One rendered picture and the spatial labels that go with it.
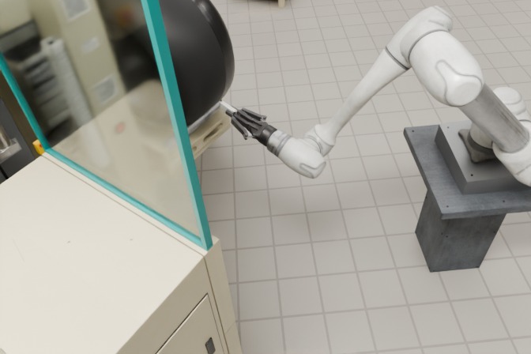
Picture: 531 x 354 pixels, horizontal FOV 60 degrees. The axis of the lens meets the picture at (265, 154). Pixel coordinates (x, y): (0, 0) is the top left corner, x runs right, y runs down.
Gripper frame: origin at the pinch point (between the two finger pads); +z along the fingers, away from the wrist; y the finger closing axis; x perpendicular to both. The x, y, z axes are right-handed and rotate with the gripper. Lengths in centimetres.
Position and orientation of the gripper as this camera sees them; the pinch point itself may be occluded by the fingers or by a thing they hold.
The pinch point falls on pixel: (227, 109)
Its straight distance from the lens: 172.6
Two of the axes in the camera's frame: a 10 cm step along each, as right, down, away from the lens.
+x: -1.6, 5.9, 7.9
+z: -8.0, -5.5, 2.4
